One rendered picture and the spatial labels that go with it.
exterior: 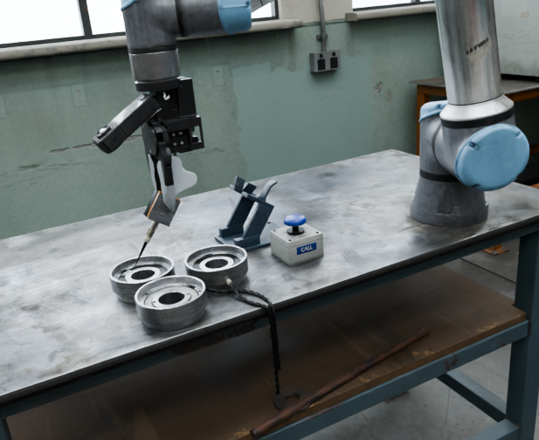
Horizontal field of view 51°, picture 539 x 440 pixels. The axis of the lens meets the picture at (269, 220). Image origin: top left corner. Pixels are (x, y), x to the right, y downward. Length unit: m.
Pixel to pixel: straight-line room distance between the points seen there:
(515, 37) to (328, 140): 0.99
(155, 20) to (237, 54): 1.79
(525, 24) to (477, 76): 2.02
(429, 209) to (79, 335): 0.68
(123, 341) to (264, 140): 2.03
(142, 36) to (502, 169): 0.60
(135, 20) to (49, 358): 0.50
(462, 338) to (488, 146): 0.46
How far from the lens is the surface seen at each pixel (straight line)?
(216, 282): 0.92
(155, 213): 0.97
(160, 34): 0.90
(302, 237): 1.00
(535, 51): 2.95
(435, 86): 3.06
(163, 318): 0.84
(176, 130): 0.92
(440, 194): 1.14
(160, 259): 1.00
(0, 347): 0.93
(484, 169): 0.99
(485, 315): 1.36
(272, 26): 2.66
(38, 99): 2.46
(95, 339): 0.88
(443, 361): 1.24
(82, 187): 2.55
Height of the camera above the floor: 1.23
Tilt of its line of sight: 21 degrees down
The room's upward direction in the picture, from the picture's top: 5 degrees counter-clockwise
